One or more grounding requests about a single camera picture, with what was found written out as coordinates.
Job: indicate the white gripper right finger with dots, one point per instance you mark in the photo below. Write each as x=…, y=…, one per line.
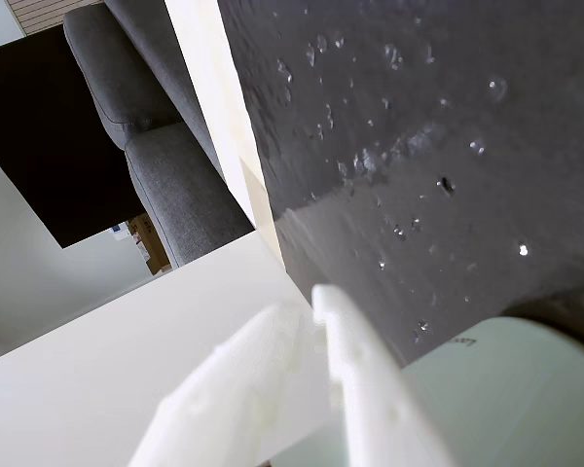
x=375, y=389

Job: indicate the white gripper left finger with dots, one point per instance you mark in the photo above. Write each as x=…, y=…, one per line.
x=233, y=404

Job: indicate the white base board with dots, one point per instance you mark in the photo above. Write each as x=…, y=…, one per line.
x=78, y=370

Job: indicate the brown cardboard box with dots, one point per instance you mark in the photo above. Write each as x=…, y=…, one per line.
x=152, y=245

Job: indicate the grey fabric sofa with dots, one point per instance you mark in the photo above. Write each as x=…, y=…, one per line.
x=170, y=194

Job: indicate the black glossy mat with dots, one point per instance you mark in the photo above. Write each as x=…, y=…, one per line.
x=418, y=97

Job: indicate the large black panel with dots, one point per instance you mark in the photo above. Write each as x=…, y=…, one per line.
x=44, y=136

